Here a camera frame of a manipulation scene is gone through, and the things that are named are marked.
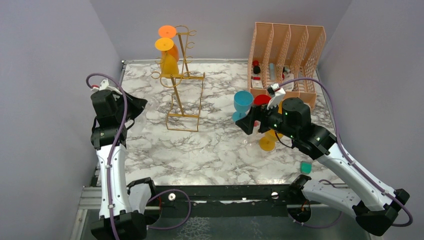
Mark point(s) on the green small block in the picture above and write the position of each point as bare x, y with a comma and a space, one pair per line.
305, 167

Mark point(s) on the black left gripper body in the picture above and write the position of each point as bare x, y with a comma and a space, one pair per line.
121, 102

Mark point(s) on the orange wine glass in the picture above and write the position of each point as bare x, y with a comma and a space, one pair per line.
169, 36

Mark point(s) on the red plastic wine glass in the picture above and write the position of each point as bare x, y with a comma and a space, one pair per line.
262, 99

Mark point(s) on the black mounting rail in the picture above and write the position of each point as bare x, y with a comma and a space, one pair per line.
214, 201

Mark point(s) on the blue plastic wine glass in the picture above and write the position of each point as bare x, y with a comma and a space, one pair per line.
242, 102

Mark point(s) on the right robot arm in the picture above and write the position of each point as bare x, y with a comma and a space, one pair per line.
373, 204

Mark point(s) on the yellow front wine glass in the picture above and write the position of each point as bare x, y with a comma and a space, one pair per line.
280, 108

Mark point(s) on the light blue tube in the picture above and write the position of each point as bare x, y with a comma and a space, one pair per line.
272, 75

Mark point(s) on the peach plastic file organizer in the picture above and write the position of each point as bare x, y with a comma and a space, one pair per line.
295, 51

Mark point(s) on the clear wine glass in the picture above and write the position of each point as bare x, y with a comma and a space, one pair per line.
141, 121
255, 136

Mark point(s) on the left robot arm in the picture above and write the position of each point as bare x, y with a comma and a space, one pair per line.
122, 208

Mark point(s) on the gold wire glass rack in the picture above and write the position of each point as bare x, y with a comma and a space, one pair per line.
187, 87

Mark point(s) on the yellow wine glass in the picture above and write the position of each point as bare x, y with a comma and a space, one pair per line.
280, 108
169, 56
268, 141

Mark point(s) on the white red labelled box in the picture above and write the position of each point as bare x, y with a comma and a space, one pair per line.
256, 82

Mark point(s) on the red black small bottle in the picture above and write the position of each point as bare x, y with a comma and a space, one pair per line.
256, 69

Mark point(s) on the clear front wine glass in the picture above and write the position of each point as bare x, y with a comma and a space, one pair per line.
255, 136

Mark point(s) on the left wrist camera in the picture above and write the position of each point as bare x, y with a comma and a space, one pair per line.
106, 84

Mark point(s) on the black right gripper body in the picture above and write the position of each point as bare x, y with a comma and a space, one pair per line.
270, 119

